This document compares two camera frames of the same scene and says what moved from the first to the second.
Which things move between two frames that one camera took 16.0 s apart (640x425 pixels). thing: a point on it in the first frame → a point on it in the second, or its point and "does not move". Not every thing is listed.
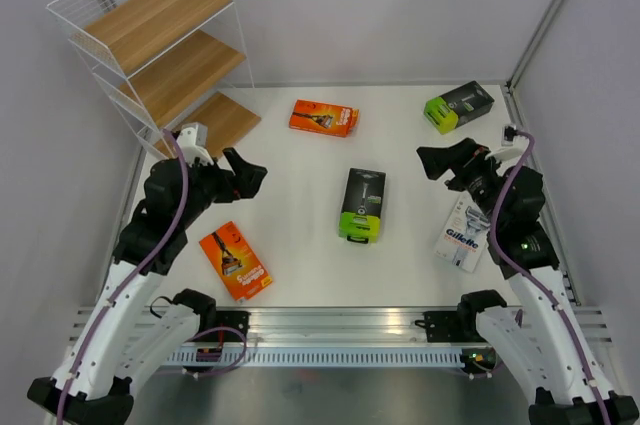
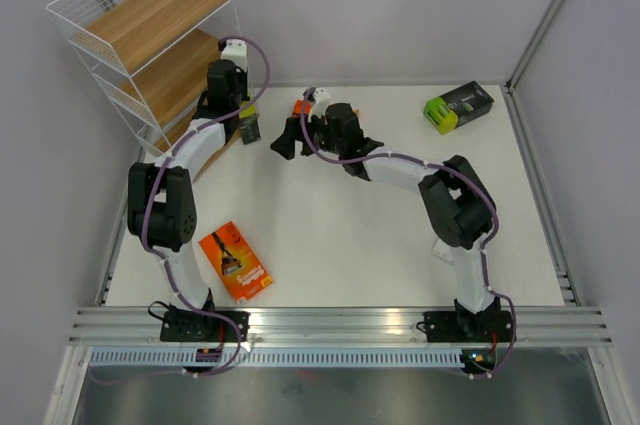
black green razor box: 362,212 → 250,125
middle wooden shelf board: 173,79 does not move
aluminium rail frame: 354,325 does not move
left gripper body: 210,186 → 241,94
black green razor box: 456,107 does not move
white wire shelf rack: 159,30 does not move
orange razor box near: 235,261 does not move
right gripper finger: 436,161 → 293,132
